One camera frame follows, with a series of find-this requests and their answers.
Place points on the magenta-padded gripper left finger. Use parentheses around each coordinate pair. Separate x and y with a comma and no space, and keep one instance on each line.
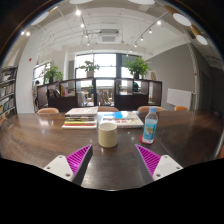
(59,166)

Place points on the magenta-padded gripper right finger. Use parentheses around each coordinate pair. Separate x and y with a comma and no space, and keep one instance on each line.
(165,166)

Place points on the clear blue-capped water bottle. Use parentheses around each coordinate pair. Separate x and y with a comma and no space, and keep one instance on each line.
(150,128)

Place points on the stack of books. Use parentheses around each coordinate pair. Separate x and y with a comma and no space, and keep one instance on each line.
(81,116)

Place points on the cream ceramic cup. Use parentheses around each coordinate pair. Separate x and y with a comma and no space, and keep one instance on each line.
(107,136)

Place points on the blue-covered book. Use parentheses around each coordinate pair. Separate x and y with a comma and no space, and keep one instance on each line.
(121,119)

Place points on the dark low shelf unit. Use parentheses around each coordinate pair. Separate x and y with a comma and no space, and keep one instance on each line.
(130,101)

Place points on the person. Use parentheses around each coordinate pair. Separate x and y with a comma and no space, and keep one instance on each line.
(35,90)

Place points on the tall dark bookshelf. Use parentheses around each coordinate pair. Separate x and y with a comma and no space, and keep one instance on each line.
(7,90)

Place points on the bushy potted green plant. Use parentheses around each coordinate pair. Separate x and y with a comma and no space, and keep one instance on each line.
(52,74)

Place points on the large potted green plant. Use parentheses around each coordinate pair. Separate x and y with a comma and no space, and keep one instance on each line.
(138,67)

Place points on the small potted green plant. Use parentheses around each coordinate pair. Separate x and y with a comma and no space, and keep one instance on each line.
(89,66)

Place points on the ceiling air conditioner unit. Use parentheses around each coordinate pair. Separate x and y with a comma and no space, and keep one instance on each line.
(109,36)

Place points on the small ceiling spotlights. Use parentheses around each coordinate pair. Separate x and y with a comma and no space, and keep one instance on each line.
(78,12)

